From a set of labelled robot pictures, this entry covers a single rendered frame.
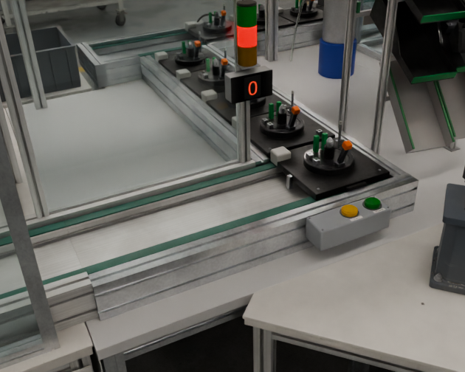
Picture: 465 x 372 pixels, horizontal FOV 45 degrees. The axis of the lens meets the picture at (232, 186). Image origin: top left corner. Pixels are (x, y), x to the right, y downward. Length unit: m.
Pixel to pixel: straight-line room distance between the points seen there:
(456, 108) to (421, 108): 0.13
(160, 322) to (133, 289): 0.09
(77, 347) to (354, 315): 0.60
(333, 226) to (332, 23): 1.23
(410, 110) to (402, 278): 0.53
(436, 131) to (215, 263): 0.77
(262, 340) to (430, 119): 0.81
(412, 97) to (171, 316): 0.93
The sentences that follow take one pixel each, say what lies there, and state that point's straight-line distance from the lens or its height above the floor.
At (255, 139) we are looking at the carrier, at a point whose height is 0.97.
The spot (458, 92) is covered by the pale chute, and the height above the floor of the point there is 1.09.
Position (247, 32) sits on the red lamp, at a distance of 1.43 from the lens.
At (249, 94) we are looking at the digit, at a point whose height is 1.19.
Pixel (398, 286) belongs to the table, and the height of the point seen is 0.86.
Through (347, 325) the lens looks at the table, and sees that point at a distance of 1.27.
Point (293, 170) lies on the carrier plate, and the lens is 1.56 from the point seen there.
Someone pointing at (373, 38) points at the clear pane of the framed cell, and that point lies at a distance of 2.76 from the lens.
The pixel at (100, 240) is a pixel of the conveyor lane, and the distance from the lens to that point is 1.44.
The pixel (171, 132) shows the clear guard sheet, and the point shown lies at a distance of 1.49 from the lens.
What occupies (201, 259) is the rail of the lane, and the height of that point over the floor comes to 0.93.
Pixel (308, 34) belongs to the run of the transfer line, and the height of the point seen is 0.92.
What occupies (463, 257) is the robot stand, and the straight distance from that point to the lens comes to 1.35.
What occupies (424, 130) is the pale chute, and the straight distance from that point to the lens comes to 1.70.
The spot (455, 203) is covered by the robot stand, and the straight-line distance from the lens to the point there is 1.33.
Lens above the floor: 1.76
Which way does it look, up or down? 32 degrees down
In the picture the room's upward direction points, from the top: 2 degrees counter-clockwise
